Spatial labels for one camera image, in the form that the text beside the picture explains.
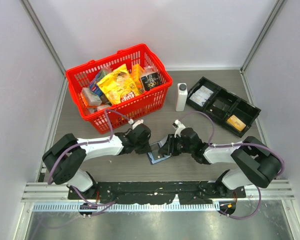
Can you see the red plastic shopping basket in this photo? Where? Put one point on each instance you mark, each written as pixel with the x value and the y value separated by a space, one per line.
pixel 147 102

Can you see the black wrapped roll package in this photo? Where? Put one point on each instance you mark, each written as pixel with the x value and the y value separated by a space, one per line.
pixel 150 79

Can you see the blue leather card holder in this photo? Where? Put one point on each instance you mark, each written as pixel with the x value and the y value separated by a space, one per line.
pixel 154 156

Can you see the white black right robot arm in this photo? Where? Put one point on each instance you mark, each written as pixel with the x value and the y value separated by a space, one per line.
pixel 256 163

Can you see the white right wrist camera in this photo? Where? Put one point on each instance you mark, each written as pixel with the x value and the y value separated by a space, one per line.
pixel 179 127

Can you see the white cards in tray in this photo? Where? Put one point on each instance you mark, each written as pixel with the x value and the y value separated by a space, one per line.
pixel 200 96

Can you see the white sponge pack lower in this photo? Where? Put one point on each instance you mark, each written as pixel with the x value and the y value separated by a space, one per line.
pixel 93 110

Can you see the blue Vileda sponge pack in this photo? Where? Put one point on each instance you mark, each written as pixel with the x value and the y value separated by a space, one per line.
pixel 93 86

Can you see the gold card in tray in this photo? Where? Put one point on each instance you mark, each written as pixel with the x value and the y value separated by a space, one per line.
pixel 235 122

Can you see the white sponge pack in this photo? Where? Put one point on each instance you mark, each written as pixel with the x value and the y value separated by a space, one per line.
pixel 93 110
pixel 90 99

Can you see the orange snack box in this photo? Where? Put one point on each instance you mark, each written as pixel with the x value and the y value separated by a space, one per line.
pixel 136 73

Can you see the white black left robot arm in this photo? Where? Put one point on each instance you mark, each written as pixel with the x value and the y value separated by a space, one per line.
pixel 64 159

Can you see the black cards in tray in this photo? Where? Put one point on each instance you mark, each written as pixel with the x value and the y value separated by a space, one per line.
pixel 219 106

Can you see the white sponge pack upper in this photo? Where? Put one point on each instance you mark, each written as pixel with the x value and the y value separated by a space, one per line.
pixel 90 99

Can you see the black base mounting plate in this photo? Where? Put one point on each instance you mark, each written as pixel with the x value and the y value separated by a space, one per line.
pixel 160 192

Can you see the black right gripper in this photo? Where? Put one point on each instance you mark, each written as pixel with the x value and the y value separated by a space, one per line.
pixel 168 148

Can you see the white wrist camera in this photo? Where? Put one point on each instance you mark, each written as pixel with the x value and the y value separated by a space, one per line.
pixel 179 127
pixel 136 123

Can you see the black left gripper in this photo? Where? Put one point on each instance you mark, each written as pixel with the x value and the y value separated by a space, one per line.
pixel 146 148

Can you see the yellow Lays chips bag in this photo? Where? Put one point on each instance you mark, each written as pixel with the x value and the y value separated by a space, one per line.
pixel 118 86

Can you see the black compartment tray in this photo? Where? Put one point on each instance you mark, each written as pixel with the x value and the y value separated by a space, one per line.
pixel 238 106

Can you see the white bottle grey cap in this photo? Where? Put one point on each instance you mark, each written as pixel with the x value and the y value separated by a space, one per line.
pixel 181 97

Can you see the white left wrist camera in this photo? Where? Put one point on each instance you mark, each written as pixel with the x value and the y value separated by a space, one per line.
pixel 136 123

